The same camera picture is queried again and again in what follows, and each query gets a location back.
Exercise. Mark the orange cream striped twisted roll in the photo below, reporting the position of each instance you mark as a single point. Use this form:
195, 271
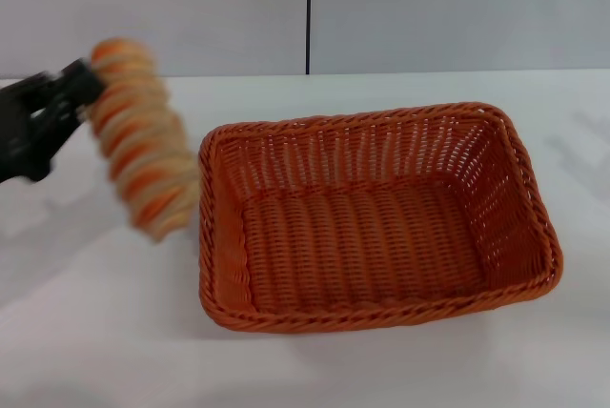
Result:
143, 141

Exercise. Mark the orange woven rectangular basket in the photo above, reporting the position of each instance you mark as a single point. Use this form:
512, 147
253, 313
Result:
357, 236

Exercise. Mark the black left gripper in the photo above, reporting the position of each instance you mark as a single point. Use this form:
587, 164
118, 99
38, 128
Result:
16, 131

